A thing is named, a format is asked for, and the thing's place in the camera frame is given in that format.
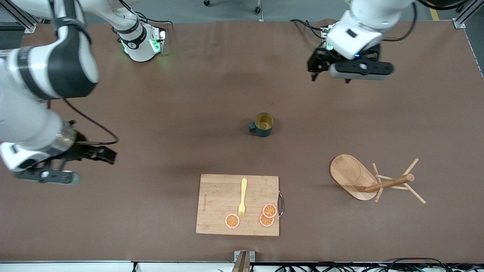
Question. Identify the teal cup yellow inside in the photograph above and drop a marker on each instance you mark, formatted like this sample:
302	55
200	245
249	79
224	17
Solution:
264	130

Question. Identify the metal mount bracket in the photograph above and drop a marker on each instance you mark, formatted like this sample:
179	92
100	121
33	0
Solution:
242	260

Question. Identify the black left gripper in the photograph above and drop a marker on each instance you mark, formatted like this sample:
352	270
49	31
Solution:
320	60

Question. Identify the yellow plastic fork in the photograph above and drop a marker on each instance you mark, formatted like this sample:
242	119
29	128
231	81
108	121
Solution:
244	189

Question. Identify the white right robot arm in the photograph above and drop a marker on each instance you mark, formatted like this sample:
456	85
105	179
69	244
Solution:
56	64

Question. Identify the aluminium frame post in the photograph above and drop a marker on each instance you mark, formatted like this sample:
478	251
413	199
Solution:
28	25
459	22

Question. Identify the wooden mug tree rack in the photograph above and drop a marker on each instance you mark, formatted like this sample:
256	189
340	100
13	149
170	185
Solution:
349	173

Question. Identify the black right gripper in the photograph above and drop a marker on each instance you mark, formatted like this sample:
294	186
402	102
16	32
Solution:
84	150

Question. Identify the orange slice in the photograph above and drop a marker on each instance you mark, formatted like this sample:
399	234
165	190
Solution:
264	222
270	210
232	221

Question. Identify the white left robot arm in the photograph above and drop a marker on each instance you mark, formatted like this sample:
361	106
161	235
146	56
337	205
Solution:
363	22

